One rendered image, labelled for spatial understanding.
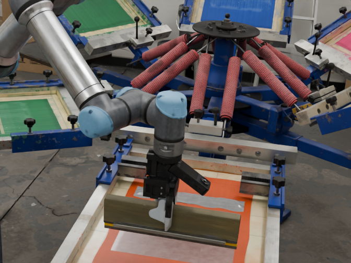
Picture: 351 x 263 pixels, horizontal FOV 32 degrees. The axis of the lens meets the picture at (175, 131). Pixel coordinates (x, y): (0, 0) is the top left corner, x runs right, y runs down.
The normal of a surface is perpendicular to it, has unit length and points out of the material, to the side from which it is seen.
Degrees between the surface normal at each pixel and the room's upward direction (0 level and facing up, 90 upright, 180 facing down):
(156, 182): 90
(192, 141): 90
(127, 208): 91
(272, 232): 0
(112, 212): 91
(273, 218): 0
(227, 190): 0
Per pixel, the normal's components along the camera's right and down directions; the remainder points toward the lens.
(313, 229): 0.07, -0.92
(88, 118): -0.61, 0.28
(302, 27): -0.17, 0.38
